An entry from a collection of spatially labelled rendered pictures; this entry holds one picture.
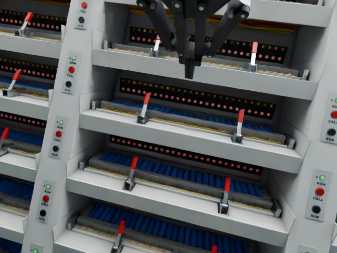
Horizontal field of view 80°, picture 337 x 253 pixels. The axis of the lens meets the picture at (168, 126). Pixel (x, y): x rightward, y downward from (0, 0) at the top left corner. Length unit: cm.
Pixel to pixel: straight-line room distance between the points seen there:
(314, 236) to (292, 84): 38
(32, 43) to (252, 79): 64
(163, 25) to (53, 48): 48
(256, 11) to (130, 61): 36
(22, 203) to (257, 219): 73
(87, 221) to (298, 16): 83
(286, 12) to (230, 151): 38
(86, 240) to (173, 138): 40
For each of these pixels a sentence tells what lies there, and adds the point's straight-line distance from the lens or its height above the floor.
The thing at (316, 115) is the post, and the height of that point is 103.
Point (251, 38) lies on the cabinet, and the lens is 83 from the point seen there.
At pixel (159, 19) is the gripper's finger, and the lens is 28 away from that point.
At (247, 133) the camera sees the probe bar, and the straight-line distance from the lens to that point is 62.
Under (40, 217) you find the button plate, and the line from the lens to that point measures 73.
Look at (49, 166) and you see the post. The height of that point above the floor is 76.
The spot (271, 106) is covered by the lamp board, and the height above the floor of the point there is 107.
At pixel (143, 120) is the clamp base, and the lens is 55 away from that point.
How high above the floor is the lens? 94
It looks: level
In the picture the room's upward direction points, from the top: 11 degrees clockwise
